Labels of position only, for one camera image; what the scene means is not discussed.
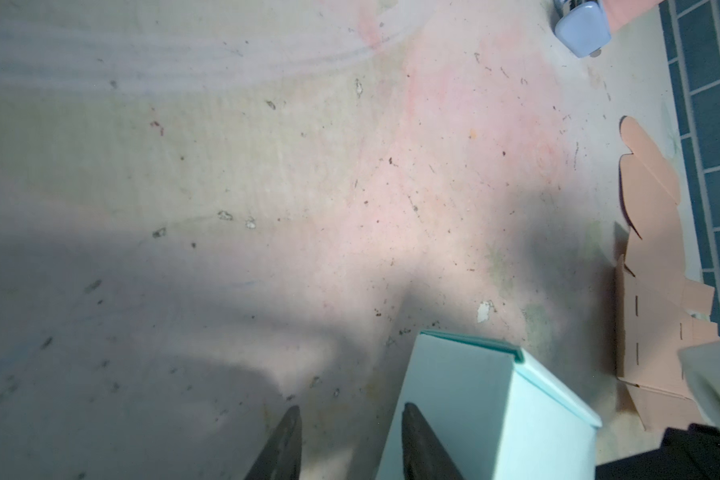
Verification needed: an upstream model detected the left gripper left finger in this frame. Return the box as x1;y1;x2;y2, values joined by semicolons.
244;405;303;480

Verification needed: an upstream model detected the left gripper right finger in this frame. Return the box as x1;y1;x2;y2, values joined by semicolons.
401;402;463;480

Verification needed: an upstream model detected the light blue paper box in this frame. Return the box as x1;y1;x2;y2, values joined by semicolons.
376;330;602;479

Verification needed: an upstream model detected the pink flat paper box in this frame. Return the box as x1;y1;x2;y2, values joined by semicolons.
615;116;719;431

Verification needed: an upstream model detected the blue small stapler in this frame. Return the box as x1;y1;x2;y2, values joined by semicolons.
553;0;612;58

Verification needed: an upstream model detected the pink pen cup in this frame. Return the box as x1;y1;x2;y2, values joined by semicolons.
601;0;662;34

